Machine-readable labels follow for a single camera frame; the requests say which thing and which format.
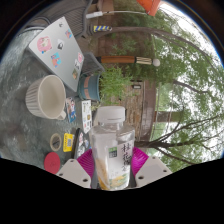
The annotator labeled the wooden bench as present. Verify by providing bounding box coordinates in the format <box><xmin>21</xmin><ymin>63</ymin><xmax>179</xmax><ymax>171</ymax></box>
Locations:
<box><xmin>96</xmin><ymin>0</ymin><xmax>116</xmax><ymax>14</ymax></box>

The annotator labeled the beige tape roll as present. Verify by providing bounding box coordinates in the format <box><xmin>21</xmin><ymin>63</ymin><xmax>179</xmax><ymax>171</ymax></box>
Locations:
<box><xmin>49</xmin><ymin>132</ymin><xmax>63</xmax><ymax>152</ymax></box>

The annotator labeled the orange patio umbrella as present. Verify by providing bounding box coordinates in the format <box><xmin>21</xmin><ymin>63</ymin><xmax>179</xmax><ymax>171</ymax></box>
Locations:
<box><xmin>136</xmin><ymin>0</ymin><xmax>163</xmax><ymax>17</ymax></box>

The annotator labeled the flat round red coaster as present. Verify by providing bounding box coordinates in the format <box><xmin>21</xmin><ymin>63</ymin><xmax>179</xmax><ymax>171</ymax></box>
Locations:
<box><xmin>43</xmin><ymin>151</ymin><xmax>62</xmax><ymax>175</ymax></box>

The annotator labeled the white ribbed mug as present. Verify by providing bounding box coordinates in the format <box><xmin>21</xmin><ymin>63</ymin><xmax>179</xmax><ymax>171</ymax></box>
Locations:
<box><xmin>25</xmin><ymin>74</ymin><xmax>67</xmax><ymax>121</ymax></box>

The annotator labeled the tree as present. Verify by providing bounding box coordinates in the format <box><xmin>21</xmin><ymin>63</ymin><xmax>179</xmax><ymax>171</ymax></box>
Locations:
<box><xmin>109</xmin><ymin>13</ymin><xmax>221</xmax><ymax>88</ymax></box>
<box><xmin>134</xmin><ymin>99</ymin><xmax>224</xmax><ymax>171</ymax></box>

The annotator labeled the wooden lamp post with globe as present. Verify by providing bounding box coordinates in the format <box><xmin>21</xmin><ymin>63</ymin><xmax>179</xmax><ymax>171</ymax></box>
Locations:
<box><xmin>96</xmin><ymin>55</ymin><xmax>161</xmax><ymax>68</ymax></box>

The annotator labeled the white sticker sheet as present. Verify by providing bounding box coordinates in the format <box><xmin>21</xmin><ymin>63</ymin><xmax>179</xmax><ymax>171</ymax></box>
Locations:
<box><xmin>81</xmin><ymin>99</ymin><xmax>93</xmax><ymax>134</ymax></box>

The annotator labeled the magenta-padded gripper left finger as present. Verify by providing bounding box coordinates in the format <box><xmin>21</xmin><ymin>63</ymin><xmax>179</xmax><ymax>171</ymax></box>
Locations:
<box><xmin>55</xmin><ymin>148</ymin><xmax>99</xmax><ymax>189</ymax></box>

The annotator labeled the green plant in blue pot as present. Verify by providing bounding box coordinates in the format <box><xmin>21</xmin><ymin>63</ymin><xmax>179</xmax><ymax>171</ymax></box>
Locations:
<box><xmin>77</xmin><ymin>66</ymin><xmax>133</xmax><ymax>103</ymax></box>

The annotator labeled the black laptop with stickers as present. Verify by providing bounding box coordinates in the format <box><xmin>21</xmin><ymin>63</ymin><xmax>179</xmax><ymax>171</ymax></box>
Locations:
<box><xmin>73</xmin><ymin>128</ymin><xmax>93</xmax><ymax>160</ymax></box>

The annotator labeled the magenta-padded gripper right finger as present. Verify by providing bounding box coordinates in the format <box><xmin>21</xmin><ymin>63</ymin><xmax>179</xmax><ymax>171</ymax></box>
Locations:
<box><xmin>130</xmin><ymin>146</ymin><xmax>173</xmax><ymax>188</ymax></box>

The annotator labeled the yellow card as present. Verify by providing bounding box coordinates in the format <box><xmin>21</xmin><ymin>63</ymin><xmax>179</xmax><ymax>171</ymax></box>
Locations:
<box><xmin>62</xmin><ymin>132</ymin><xmax>75</xmax><ymax>153</ymax></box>

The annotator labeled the colourful sticker card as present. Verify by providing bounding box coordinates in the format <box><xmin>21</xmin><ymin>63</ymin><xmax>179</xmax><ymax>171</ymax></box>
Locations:
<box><xmin>65</xmin><ymin>96</ymin><xmax>78</xmax><ymax>123</ymax></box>

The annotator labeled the blue yellow striped cone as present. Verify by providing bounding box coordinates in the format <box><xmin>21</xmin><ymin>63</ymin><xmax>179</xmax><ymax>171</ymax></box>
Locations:
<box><xmin>89</xmin><ymin>24</ymin><xmax>113</xmax><ymax>33</ymax></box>

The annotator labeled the white umbrella pole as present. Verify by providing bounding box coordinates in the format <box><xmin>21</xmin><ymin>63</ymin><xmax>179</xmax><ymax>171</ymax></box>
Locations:
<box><xmin>85</xmin><ymin>9</ymin><xmax>148</xmax><ymax>19</ymax></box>

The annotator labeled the clear plastic drink bottle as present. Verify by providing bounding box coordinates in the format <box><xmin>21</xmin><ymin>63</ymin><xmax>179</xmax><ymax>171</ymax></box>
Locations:
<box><xmin>89</xmin><ymin>105</ymin><xmax>137</xmax><ymax>191</ymax></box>

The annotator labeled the silver laptop with stickers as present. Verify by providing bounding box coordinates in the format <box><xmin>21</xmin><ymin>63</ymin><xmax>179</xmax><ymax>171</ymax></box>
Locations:
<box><xmin>27</xmin><ymin>16</ymin><xmax>85</xmax><ymax>93</ymax></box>

